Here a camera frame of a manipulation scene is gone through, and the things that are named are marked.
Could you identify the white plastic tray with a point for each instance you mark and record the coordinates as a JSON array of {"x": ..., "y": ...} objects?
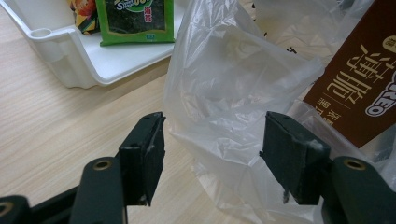
[{"x": 93, "y": 62}]

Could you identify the brown cookie box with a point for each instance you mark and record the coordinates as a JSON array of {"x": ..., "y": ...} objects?
[{"x": 358, "y": 87}]

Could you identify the yellow black chips bag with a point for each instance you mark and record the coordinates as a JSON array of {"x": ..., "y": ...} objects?
[{"x": 85, "y": 15}]

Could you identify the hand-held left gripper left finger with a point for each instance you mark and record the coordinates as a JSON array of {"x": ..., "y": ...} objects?
[{"x": 141, "y": 161}]

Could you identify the clear plastic bag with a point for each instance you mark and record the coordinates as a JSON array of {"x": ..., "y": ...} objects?
[{"x": 224, "y": 93}]

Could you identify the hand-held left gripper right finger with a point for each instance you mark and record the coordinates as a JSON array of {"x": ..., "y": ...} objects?
[{"x": 295, "y": 161}]

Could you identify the green seaweed snack packet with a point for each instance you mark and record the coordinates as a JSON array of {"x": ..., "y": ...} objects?
[{"x": 137, "y": 21}]

